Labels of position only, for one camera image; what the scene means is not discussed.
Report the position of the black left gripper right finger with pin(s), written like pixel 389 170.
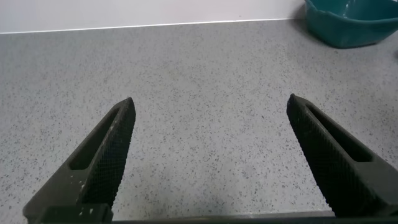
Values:
pixel 342 174

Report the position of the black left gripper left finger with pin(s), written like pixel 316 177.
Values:
pixel 93 180

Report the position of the teal square plastic basin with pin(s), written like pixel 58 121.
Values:
pixel 351 28

